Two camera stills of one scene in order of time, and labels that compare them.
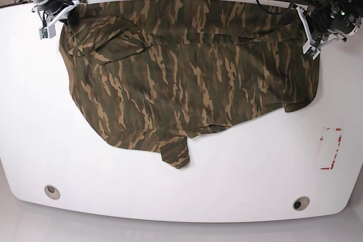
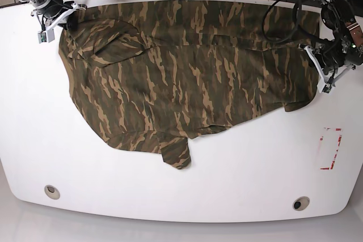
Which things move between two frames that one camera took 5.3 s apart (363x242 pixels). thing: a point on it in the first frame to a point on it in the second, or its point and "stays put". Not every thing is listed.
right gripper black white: (321, 28) to (330, 63)
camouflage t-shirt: (168, 70) stays put
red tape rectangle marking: (339, 141) stays put
